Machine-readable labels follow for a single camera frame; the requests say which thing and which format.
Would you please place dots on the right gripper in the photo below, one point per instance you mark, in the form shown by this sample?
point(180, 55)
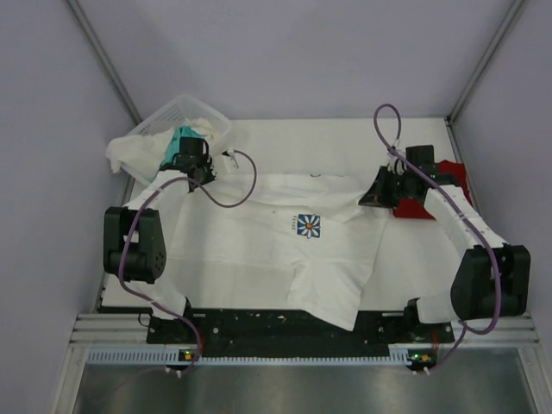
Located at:
point(377, 196)

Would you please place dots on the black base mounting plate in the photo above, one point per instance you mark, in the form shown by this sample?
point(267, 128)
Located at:
point(296, 333)

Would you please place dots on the aluminium frame rail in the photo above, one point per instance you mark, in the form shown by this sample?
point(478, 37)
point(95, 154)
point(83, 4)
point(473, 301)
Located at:
point(124, 329)

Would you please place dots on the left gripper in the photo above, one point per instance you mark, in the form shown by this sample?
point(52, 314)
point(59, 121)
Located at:
point(207, 163)

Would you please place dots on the cream cloth in basket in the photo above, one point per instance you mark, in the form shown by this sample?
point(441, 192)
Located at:
point(141, 155)

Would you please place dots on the white plastic basket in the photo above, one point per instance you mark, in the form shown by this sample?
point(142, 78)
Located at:
point(187, 107)

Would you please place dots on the red folded t-shirt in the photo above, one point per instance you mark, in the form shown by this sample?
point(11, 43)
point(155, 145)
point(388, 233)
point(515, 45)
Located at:
point(414, 207)

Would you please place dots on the teal cloth in basket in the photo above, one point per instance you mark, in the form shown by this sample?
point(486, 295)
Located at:
point(172, 146)

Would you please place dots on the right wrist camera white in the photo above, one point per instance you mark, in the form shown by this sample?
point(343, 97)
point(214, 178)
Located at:
point(396, 165)

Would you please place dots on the white peace flower t-shirt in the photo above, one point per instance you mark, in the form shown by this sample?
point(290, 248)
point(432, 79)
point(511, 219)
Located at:
point(271, 240)

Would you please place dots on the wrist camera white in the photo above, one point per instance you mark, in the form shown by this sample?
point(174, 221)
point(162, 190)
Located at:
point(396, 165)
point(230, 160)

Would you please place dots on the grey slotted cable duct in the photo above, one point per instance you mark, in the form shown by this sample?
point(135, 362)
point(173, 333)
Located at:
point(177, 357)

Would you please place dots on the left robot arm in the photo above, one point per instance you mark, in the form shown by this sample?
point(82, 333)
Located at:
point(136, 236)

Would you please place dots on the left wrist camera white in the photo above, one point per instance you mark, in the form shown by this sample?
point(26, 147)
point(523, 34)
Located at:
point(230, 160)

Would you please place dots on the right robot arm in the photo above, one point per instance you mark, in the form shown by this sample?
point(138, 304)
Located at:
point(492, 280)

